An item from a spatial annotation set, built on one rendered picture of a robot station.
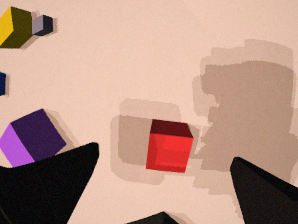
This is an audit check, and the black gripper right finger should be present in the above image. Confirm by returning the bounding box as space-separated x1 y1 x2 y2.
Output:
230 157 298 224

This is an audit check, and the yellow cube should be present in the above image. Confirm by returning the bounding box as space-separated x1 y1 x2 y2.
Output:
0 7 33 49

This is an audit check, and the red block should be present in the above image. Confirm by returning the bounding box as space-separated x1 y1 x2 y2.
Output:
145 120 194 173

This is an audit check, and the purple block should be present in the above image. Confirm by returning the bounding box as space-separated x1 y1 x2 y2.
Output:
0 108 67 168

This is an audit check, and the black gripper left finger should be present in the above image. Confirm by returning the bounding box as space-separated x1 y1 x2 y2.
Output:
0 141 100 224

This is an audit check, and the blue block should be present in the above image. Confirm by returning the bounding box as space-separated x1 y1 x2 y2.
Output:
0 72 7 96

